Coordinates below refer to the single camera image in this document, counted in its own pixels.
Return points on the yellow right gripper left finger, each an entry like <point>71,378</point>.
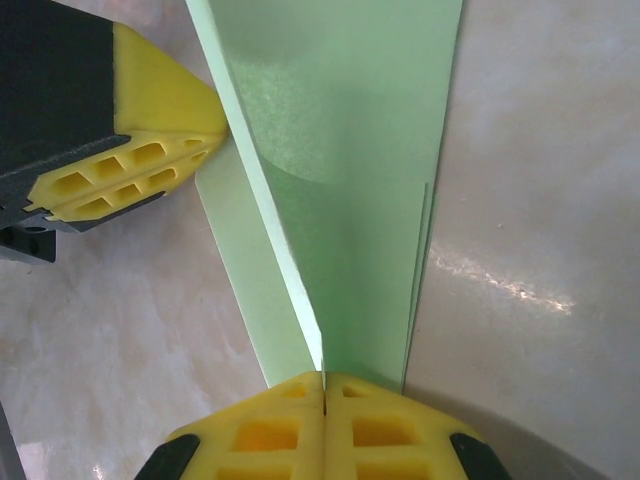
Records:
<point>260,435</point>

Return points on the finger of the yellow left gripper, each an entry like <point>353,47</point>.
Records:
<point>75,100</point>
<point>125,200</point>

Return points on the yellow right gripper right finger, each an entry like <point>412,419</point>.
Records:
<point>385,435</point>

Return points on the light green paper sheet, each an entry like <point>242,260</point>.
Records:
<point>350,250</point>

